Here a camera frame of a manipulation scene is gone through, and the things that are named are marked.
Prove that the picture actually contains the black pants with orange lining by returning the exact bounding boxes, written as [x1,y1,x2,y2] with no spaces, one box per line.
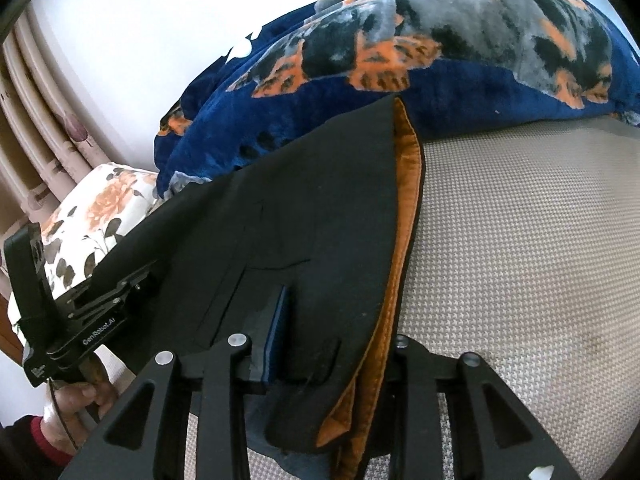
[92,96,424,479]

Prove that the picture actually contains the person's left forearm dark sleeve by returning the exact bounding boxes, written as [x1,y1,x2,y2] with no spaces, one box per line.
[1,415,76,480]

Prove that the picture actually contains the person's left hand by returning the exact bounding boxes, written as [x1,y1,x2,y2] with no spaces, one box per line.
[43,354,119,453]

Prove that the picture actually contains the white floral pillow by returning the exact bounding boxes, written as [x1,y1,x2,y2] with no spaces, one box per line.
[6,161,162,331]

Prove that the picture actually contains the beige patterned curtain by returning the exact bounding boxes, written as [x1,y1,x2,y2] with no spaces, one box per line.
[1,10,111,222]

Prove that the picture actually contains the navy dog print blanket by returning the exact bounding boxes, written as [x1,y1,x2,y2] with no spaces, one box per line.
[154,0,639,198]

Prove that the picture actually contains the brown wooden bed frame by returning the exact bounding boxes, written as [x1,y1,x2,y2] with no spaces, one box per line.
[0,296,24,365]

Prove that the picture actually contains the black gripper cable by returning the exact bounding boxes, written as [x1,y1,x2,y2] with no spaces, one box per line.
[46,376,82,453]

